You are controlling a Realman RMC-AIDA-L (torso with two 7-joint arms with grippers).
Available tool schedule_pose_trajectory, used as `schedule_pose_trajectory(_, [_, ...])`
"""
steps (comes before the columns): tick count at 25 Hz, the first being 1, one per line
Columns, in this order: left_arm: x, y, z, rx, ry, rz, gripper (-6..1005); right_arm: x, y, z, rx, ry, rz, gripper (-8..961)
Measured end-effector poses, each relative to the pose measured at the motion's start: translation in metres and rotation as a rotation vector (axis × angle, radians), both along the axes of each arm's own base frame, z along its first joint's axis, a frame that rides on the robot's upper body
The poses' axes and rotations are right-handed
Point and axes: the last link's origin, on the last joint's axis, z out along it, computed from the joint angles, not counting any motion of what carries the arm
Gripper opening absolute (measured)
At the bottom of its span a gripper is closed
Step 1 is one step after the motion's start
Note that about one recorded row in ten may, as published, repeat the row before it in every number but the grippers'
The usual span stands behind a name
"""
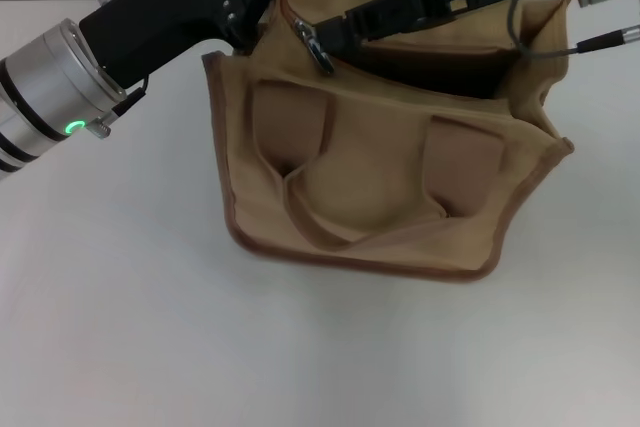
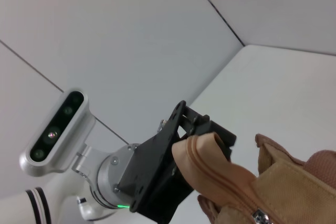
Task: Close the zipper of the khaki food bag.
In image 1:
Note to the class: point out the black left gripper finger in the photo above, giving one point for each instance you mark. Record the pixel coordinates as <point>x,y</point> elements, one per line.
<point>252,7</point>

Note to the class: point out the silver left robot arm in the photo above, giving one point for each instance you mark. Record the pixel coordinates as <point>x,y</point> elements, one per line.
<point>45,92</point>

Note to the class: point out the khaki canvas food bag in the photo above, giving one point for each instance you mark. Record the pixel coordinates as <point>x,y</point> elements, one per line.
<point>380,172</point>

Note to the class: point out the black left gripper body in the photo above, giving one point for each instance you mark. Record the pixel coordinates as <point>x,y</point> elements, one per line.
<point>170,12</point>

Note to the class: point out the silver metal zipper pull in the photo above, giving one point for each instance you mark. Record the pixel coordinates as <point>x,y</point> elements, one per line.
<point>315,49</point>

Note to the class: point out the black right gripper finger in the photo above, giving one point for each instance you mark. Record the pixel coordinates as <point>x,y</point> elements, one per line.
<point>360,27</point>

